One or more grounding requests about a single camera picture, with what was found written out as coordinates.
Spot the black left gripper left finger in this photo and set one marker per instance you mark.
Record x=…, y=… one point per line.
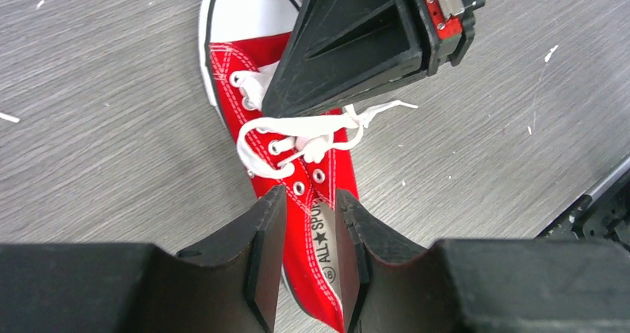
x=233, y=281

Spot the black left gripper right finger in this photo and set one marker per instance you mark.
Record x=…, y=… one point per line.
x=389, y=283

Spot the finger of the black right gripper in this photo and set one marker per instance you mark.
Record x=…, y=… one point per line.
x=344, y=51

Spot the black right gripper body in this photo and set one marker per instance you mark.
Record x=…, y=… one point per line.
x=448, y=26

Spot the white shoelace of sneaker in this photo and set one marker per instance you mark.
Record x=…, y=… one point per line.
x=309, y=137

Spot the red canvas sneaker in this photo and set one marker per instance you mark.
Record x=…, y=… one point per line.
x=240, y=43

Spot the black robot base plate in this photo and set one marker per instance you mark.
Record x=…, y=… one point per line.
x=601, y=212

